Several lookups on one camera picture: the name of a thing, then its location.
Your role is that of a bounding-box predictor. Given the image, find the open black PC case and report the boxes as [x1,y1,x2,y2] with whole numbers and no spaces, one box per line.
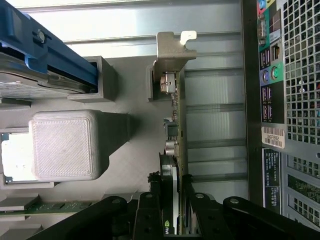
[241,0,320,226]

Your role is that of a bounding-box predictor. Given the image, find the silver CPU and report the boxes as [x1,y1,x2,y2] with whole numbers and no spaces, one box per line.
[0,132,34,185]

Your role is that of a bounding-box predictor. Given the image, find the hard disk with blue bracket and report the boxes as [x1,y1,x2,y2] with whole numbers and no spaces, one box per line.
[0,0,99,101]

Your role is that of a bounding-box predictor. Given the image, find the grey printed parts rack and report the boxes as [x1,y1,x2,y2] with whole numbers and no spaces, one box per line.
[0,56,163,240]

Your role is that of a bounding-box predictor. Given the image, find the green bare RAM stick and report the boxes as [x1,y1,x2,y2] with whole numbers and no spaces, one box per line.
[0,196,95,216]

